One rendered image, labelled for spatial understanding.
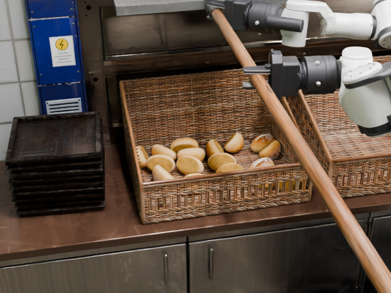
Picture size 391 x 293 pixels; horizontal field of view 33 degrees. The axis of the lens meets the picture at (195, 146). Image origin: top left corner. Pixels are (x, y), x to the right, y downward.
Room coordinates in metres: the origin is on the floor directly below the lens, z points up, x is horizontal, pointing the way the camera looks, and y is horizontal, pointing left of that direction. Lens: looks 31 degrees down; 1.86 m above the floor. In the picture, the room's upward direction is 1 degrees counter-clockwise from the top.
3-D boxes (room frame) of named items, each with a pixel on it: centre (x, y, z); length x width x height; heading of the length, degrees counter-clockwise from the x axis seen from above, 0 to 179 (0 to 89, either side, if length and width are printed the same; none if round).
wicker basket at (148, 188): (1.92, -0.05, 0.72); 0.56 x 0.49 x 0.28; 102
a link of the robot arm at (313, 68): (1.39, -0.23, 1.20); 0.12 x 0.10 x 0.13; 94
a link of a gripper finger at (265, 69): (1.39, -0.14, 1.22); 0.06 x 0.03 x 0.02; 94
